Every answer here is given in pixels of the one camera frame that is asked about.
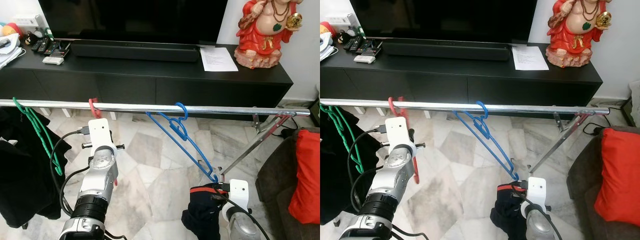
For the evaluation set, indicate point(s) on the red plastic clothes hanger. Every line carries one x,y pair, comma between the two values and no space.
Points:
93,106
392,105

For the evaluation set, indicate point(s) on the dark shirt with red trim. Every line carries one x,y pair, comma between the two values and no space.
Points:
202,220
507,220

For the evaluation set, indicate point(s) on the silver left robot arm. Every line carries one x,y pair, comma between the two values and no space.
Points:
97,175
395,172

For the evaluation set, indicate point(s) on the green plastic clothes hanger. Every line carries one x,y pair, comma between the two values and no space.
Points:
341,134
35,125

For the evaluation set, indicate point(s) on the blue plastic clothes hanger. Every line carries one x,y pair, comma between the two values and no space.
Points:
514,175
212,173

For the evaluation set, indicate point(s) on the red pillow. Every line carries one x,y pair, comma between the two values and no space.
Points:
306,175
620,175

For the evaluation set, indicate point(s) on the black fonemax LED shirt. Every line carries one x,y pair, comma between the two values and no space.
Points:
25,190
334,180

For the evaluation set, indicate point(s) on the dark brown sofa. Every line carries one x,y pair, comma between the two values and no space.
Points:
277,170
582,175

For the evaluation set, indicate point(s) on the stack of white papers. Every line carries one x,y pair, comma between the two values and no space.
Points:
325,50
7,55

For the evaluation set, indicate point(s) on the small white device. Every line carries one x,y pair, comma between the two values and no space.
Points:
364,59
53,60

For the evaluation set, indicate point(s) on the silver metal clothes rack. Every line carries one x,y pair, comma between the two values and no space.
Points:
225,109
525,108

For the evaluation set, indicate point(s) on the red robed Buddha statue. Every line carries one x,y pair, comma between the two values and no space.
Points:
262,35
575,35

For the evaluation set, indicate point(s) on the white power strip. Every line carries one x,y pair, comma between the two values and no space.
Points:
30,21
345,20

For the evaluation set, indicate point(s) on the white paper sheet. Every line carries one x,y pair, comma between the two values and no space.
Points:
530,57
217,59

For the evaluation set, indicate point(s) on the black TV cabinet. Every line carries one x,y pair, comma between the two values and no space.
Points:
200,90
525,87

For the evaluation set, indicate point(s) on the black soundbar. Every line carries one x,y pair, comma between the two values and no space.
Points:
135,51
445,50

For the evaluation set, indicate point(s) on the black flat screen TV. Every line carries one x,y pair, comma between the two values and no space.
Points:
445,20
130,20

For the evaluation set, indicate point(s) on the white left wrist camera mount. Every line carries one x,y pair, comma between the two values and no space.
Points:
98,132
396,131

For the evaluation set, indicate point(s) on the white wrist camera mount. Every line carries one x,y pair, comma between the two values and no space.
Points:
98,132
239,192
536,190
396,131

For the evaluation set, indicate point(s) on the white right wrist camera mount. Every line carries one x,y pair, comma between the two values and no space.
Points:
239,192
536,190

